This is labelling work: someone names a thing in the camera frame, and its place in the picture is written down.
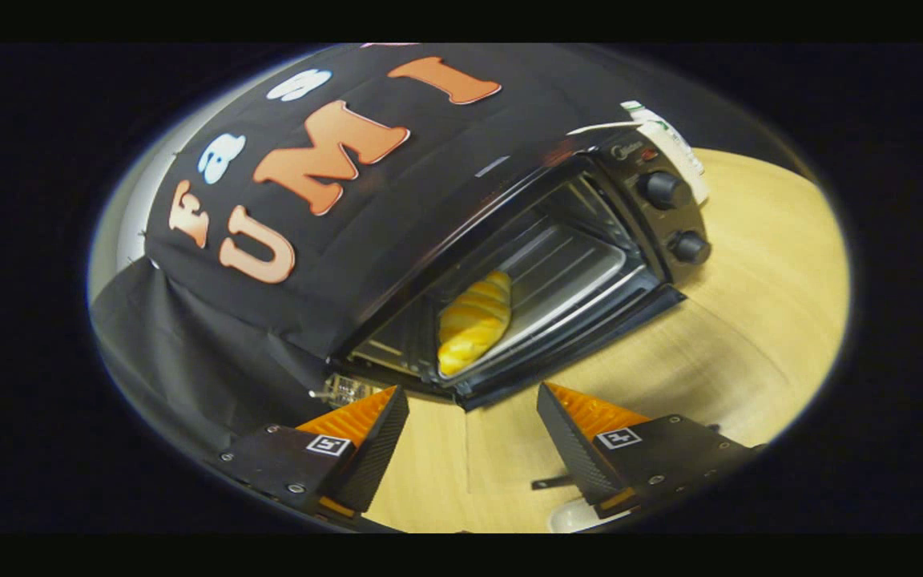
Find white plate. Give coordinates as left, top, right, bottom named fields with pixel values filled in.
left=548, top=497, right=615, bottom=534

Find white box-shaped appliance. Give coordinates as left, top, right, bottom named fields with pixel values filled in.
left=566, top=119, right=709, bottom=205

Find clear glass cup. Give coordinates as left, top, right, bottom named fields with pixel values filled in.
left=309, top=373, right=386, bottom=406

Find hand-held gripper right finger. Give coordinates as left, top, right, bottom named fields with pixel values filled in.
left=536, top=381, right=763, bottom=520

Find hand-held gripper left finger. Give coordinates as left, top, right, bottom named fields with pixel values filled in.
left=209, top=385, right=411, bottom=522

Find yellow croissant bread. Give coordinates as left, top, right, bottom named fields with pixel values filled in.
left=437, top=270, right=513, bottom=377

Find black toaster oven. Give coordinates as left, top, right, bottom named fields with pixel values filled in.
left=333, top=132, right=712, bottom=491

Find small white green-label bottle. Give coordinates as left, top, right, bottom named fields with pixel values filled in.
left=620, top=100, right=691, bottom=161

